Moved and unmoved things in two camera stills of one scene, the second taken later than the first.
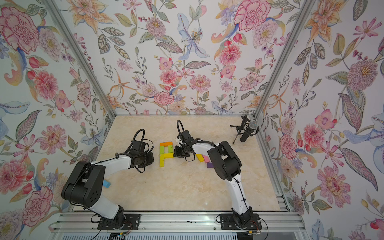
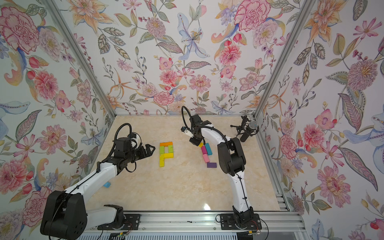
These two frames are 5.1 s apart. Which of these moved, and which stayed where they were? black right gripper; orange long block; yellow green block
Moved: black right gripper
Stayed: orange long block; yellow green block
